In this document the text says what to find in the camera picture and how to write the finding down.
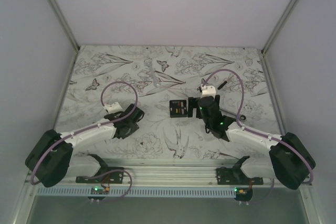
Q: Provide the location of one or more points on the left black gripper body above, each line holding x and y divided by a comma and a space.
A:
133, 128

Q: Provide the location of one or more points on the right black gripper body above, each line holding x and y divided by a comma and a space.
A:
207, 124

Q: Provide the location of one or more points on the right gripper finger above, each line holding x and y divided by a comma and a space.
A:
217, 99
191, 105

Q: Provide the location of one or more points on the black fuse box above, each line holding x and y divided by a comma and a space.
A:
178, 108

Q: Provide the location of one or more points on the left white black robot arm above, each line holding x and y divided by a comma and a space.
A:
57, 156

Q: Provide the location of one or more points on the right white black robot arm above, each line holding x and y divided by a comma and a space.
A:
284, 158

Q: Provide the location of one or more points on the small black screwdriver bit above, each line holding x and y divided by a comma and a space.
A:
222, 85

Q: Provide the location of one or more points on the ratchet wrench tool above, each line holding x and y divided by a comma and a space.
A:
241, 116

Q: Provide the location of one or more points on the silver open-end wrench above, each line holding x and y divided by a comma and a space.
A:
148, 64

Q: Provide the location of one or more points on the left green controller board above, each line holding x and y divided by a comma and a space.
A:
98, 194

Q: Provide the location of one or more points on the green controller board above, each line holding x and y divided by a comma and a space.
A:
98, 194
243, 195

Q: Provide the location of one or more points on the right green controller board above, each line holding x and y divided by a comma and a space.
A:
243, 195

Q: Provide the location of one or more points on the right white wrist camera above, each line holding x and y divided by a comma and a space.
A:
207, 91

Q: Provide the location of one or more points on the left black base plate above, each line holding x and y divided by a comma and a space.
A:
109, 175

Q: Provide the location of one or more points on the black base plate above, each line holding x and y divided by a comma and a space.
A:
230, 176
109, 175

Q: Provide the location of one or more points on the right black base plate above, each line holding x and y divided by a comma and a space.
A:
230, 176

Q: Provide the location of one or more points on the aluminium mounting rail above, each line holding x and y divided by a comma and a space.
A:
145, 170

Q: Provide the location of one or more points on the slotted grey cable duct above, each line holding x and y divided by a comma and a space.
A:
137, 191

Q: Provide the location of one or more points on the right aluminium frame post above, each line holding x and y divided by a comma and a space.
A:
279, 25

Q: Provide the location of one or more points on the aluminium frame post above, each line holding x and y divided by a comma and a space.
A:
279, 25
64, 24

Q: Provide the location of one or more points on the left aluminium frame post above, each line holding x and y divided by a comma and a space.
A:
64, 24

